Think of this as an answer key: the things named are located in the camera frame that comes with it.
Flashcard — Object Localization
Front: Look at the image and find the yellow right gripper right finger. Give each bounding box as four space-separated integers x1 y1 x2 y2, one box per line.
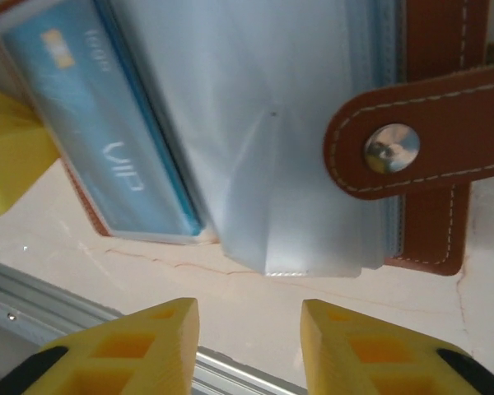
302 299 494 395

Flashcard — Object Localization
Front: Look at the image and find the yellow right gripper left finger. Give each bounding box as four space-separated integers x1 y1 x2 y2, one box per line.
0 298 199 395

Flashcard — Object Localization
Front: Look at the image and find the light blue VIP card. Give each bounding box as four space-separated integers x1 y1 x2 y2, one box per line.
0 10 203 238

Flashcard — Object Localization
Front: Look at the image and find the brown leather card holder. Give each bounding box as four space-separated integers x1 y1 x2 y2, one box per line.
0 0 494 277

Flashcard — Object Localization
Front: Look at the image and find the long aluminium frame rail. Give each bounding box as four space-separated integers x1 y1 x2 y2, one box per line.
0 254 310 395

